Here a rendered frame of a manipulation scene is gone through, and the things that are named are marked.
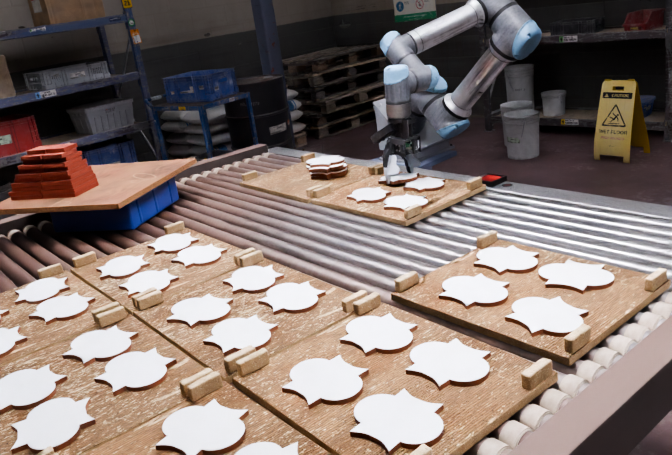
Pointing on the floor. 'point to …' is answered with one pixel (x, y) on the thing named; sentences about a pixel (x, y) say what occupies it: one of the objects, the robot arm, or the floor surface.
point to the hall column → (264, 17)
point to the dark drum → (268, 132)
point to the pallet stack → (335, 87)
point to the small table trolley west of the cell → (200, 117)
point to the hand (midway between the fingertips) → (398, 177)
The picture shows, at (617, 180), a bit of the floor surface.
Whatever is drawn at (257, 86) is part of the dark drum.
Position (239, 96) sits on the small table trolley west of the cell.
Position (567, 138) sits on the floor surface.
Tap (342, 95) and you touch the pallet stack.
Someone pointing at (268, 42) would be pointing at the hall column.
